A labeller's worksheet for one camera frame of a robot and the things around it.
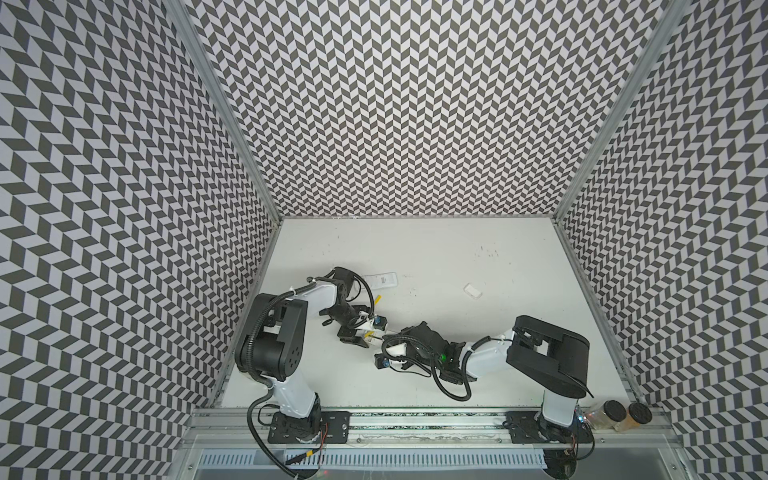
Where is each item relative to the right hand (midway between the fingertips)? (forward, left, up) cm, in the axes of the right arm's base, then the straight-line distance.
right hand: (388, 339), depth 86 cm
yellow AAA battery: (+14, +4, -2) cm, 14 cm away
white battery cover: (+17, -28, -3) cm, 33 cm away
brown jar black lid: (-21, -58, +6) cm, 62 cm away
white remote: (+20, +2, 0) cm, 20 cm away
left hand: (+4, +7, -2) cm, 8 cm away
